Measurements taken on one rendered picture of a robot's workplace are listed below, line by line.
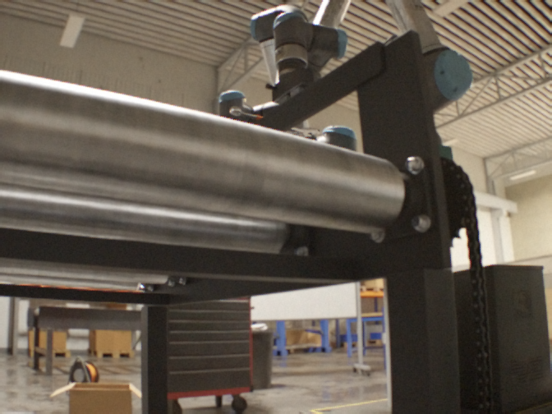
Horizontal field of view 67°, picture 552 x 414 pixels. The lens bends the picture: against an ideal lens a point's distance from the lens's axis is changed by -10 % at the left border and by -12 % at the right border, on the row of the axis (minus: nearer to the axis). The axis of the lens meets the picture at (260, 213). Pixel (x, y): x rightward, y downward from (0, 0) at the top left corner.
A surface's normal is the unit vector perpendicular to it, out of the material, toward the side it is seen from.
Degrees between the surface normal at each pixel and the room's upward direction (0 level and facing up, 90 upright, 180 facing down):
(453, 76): 95
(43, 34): 90
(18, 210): 115
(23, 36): 90
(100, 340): 90
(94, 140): 109
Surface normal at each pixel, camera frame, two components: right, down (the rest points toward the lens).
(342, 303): 0.14, -0.24
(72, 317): 0.58, -0.21
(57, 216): 0.48, 0.32
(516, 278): 0.40, -0.23
